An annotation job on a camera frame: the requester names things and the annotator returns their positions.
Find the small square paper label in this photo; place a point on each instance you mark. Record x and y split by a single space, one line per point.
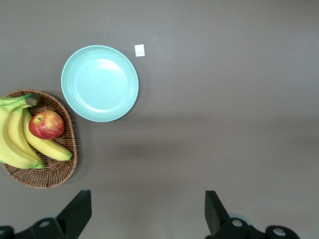
139 50

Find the yellow banana bunch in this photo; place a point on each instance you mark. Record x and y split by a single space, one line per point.
15 139

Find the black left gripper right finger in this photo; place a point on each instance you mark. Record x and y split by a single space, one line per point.
216 219

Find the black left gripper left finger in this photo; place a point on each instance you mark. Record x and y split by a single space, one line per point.
74 216

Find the pale green round plate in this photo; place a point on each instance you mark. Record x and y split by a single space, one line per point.
99 83

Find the brown wicker basket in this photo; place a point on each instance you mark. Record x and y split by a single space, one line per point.
49 174

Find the red yellow apple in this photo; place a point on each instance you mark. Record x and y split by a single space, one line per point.
46 124

